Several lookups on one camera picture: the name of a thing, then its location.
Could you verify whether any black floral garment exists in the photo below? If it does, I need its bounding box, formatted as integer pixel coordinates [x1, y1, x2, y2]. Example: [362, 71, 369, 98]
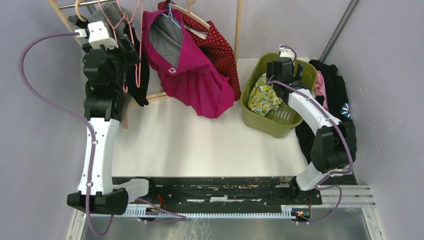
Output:
[295, 59, 352, 164]

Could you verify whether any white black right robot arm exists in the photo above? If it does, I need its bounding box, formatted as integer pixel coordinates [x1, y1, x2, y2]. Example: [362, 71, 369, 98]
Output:
[266, 57, 357, 204]

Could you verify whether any pink wire hanger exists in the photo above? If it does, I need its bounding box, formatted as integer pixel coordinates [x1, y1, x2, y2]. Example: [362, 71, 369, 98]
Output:
[96, 0, 144, 93]

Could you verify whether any yellow lemon print garment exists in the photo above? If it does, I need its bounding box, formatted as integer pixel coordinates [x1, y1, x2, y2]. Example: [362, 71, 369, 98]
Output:
[247, 73, 283, 116]

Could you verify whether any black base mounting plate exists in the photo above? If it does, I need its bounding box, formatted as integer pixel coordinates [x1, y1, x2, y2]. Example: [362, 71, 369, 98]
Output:
[129, 175, 357, 223]

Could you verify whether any pink garment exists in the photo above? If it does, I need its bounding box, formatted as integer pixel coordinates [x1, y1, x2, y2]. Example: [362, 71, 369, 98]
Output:
[314, 70, 329, 111]

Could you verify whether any aluminium rail frame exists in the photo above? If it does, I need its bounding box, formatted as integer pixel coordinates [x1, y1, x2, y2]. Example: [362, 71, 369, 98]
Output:
[65, 184, 385, 240]

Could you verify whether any red polka dot skirt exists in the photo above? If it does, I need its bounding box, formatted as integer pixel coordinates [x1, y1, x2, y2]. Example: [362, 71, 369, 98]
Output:
[158, 0, 241, 102]

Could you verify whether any olive green laundry basket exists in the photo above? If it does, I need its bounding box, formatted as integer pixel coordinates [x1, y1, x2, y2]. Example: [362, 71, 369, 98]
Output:
[240, 53, 318, 139]

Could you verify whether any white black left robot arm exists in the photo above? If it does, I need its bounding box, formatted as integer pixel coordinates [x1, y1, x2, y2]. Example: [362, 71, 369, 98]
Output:
[66, 33, 158, 215]

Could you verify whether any grey skirt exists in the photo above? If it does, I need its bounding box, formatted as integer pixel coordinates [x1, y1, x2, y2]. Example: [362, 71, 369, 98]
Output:
[67, 2, 131, 122]

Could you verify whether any metal wall rail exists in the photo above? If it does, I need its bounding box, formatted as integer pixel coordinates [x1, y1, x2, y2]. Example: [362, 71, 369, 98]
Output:
[319, 0, 360, 62]

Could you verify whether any magenta pleated skirt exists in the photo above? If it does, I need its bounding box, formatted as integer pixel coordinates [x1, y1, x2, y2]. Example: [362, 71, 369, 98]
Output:
[142, 10, 235, 119]

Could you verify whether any wooden hanger with grey skirt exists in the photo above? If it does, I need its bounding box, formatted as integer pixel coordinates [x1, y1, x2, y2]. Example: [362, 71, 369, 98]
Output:
[74, 0, 88, 22]

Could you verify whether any wooden clothes rack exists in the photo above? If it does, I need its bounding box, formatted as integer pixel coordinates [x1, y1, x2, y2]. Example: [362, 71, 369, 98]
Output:
[47, 0, 244, 130]

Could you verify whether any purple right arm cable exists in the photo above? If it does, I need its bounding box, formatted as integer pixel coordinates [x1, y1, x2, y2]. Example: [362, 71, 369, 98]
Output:
[266, 44, 355, 225]

